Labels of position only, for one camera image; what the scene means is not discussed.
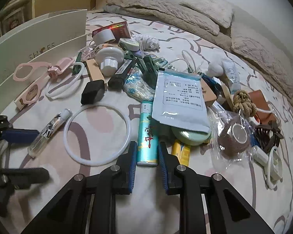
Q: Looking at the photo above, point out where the red box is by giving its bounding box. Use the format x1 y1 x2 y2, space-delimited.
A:
92 21 131 42

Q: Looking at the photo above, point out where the white tape roll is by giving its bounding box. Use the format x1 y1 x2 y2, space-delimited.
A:
92 28 116 45

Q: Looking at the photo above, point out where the beige harmonica box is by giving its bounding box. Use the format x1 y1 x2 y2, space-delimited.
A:
14 82 42 110

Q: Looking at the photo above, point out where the brown tape in bag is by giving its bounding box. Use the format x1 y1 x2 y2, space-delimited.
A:
217 123 250 158

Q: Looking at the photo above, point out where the blue patterned packet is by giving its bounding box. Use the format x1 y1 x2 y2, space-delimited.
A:
123 66 155 102

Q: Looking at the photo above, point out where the yellow utility knife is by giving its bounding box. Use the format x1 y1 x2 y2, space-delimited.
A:
171 139 191 166

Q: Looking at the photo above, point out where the knotted rope ball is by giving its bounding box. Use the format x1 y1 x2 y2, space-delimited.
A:
233 90 257 118

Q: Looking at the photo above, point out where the large white ring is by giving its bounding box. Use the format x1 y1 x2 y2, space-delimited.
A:
63 104 132 167

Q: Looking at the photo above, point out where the green round compact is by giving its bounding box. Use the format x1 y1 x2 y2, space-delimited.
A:
171 127 211 146

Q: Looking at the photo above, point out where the white tube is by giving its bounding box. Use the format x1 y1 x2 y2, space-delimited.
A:
222 60 241 94

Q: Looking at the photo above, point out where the white cable bundle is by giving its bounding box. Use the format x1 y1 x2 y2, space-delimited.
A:
251 144 284 190

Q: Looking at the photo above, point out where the white shoe box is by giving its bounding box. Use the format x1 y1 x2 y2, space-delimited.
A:
0 10 87 114

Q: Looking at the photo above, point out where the teal lighter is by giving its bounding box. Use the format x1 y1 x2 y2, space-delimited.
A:
137 101 158 166

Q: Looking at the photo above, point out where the black charger block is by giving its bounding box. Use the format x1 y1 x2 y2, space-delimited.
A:
81 80 105 105

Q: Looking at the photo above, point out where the small white ring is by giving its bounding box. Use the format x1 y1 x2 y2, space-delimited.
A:
45 62 86 100

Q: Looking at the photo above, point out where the beige blanket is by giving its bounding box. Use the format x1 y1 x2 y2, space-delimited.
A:
104 0 231 52

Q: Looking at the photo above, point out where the dark brown hair claw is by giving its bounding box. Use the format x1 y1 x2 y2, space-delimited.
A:
255 121 284 154

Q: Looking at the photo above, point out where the black battery pack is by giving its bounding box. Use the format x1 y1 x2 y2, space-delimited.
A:
108 59 136 90

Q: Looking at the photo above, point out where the brown leather pouch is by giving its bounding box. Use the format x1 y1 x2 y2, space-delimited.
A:
249 90 276 124

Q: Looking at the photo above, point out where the green clothespin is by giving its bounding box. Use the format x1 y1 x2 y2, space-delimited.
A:
136 56 158 89

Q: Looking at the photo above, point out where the clear glass lighter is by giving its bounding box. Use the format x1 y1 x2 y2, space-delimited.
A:
27 109 72 159

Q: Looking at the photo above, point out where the beige pillow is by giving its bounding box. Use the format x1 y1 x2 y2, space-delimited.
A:
231 22 293 98
179 0 234 28

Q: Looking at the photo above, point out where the pink plastic scissors tool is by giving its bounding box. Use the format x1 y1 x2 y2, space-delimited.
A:
12 57 76 105

